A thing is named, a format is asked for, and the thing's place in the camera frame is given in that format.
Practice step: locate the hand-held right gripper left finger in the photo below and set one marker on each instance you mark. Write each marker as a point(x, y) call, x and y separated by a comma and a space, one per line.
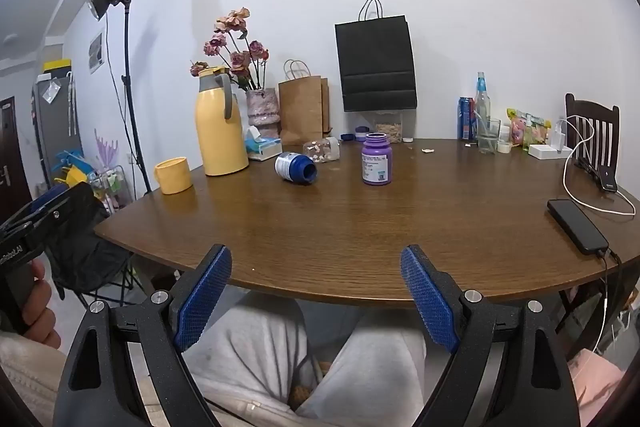
point(202, 302)

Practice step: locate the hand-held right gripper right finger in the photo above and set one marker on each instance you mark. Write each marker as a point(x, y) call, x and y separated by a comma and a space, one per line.
point(430, 297)

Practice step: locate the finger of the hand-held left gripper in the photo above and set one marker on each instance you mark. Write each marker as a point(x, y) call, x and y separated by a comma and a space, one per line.
point(75, 212)
point(49, 199)

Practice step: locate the yellow cup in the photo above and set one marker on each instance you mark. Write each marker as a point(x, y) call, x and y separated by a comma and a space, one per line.
point(172, 177)

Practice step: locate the person's left forearm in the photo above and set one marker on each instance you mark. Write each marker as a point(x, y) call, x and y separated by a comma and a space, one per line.
point(25, 382)

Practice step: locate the person's left hand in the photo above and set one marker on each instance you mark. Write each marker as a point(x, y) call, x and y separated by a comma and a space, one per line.
point(42, 312)

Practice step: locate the blue yellow toy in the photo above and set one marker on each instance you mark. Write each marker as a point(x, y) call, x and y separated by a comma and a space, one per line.
point(72, 169)

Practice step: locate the black folding chair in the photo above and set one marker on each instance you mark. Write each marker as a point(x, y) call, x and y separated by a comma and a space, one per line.
point(95, 257)

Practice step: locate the dark door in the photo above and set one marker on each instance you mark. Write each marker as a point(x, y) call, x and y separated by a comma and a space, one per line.
point(12, 157)

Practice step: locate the purple coral decoration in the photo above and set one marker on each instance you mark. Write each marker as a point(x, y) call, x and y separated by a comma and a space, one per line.
point(106, 149)

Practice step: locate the grey refrigerator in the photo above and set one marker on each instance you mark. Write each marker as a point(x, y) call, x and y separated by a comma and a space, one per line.
point(57, 127)

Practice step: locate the person's grey trouser legs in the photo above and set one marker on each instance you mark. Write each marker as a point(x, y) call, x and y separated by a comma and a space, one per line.
point(260, 357)

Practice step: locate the purple bottle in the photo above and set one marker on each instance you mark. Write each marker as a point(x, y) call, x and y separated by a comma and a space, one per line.
point(377, 159)

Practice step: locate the black smartphone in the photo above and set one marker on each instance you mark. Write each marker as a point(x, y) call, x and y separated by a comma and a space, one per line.
point(577, 227)

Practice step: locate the blue white bottle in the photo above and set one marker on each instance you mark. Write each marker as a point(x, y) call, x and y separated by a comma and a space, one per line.
point(295, 167)

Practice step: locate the blue tissue box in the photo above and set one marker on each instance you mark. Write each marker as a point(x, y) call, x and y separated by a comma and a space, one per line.
point(262, 148)

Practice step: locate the yellow thermos jug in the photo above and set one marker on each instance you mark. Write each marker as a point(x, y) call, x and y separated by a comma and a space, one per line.
point(220, 132)

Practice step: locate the tape roll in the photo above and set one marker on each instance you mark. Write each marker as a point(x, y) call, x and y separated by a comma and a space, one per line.
point(504, 147)

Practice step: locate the clear drinking glass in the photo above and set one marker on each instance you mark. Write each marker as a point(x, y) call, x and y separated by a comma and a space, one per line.
point(489, 139)

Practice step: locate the clear snack container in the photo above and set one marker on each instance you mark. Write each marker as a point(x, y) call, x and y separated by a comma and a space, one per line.
point(392, 127)

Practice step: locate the small blue lidded jar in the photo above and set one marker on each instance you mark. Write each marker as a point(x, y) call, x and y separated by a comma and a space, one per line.
point(362, 134)

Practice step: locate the blue lid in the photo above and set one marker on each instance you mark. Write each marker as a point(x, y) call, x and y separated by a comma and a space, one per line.
point(347, 137)

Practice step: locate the blue drink can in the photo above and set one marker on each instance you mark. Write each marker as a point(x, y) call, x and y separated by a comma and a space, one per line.
point(465, 119)

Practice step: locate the clear plastic jar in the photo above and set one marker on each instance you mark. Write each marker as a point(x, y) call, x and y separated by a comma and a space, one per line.
point(322, 149)

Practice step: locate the pink cloth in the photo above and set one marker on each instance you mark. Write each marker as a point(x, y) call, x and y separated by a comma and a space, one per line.
point(595, 382)

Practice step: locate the white charger box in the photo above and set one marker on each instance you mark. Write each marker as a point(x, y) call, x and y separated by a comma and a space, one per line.
point(547, 153)

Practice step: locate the colourful snack packets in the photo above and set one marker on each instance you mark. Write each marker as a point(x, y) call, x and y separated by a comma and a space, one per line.
point(527, 129)

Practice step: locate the clear glass bottle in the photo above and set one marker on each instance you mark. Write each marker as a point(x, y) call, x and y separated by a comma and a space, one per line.
point(482, 102)

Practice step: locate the pink textured vase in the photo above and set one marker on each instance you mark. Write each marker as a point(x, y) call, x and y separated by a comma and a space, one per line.
point(262, 107)

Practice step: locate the white power adapter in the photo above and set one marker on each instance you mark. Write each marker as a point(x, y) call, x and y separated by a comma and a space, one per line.
point(558, 137)

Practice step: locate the black phone stand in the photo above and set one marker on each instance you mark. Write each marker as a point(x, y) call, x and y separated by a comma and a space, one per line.
point(602, 179)

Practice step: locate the brown paper bag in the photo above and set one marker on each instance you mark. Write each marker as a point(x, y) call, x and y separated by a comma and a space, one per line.
point(300, 112)

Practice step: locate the dried pink flowers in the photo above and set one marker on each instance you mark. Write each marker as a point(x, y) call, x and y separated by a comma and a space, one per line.
point(235, 52)

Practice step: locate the dark wooden chair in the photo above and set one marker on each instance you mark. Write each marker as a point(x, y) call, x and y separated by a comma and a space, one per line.
point(592, 127)

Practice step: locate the black paper bag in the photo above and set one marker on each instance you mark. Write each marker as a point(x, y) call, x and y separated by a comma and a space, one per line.
point(376, 62)

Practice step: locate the wall poster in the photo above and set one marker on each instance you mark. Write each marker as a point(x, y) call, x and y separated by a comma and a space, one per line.
point(96, 52)

